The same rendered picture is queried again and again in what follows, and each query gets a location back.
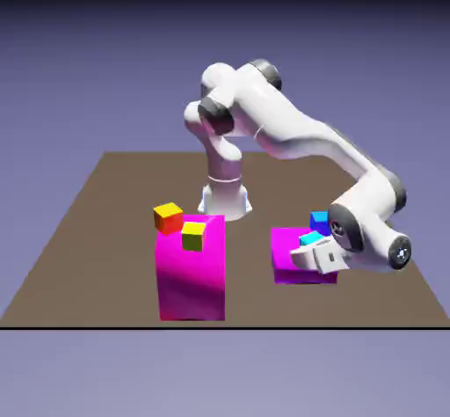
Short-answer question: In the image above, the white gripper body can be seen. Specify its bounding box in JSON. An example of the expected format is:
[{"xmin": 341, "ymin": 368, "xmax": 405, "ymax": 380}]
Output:
[{"xmin": 289, "ymin": 243, "xmax": 332, "ymax": 271}]

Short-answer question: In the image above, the small cyan cube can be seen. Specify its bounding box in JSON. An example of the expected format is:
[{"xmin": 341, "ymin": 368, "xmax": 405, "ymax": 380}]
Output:
[{"xmin": 299, "ymin": 230, "xmax": 326, "ymax": 248}]

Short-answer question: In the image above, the small blue cube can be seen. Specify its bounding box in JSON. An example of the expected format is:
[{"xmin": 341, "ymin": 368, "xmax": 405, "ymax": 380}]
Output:
[{"xmin": 308, "ymin": 211, "xmax": 332, "ymax": 238}]

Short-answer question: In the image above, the small yellow cube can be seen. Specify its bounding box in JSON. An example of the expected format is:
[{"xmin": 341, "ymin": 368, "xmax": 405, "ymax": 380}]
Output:
[{"xmin": 181, "ymin": 221, "xmax": 207, "ymax": 252}]

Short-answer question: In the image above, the small orange cube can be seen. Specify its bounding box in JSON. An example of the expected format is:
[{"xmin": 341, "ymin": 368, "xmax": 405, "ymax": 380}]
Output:
[{"xmin": 153, "ymin": 201, "xmax": 185, "ymax": 236}]

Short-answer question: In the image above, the low large magenta box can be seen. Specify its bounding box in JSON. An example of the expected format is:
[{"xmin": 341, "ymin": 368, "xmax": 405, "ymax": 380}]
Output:
[{"xmin": 270, "ymin": 226, "xmax": 338, "ymax": 285}]

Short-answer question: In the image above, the tall large magenta box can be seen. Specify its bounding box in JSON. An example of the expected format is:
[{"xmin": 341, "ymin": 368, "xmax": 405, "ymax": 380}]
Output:
[{"xmin": 154, "ymin": 214, "xmax": 227, "ymax": 322}]

